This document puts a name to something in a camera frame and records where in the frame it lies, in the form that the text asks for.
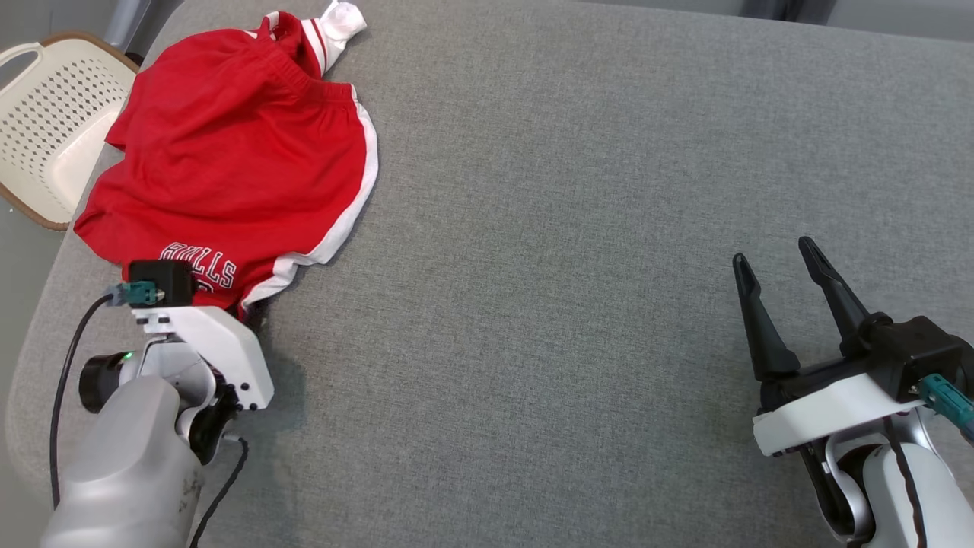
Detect grey metal frame leg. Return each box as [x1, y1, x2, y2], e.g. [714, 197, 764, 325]
[103, 0, 164, 65]

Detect thin black cable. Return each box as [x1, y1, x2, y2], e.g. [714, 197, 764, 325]
[189, 435, 250, 548]
[885, 435, 928, 548]

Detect red jersey with white sleeves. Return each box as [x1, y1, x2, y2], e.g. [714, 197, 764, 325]
[243, 0, 368, 77]

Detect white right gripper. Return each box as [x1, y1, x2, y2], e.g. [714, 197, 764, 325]
[733, 236, 925, 457]

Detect cream perforated laundry basket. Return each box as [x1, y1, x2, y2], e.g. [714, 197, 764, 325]
[0, 32, 142, 231]

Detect red shorts with white trim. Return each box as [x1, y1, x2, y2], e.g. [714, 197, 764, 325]
[74, 30, 379, 320]

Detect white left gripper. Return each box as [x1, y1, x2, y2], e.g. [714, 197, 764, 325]
[131, 304, 275, 412]

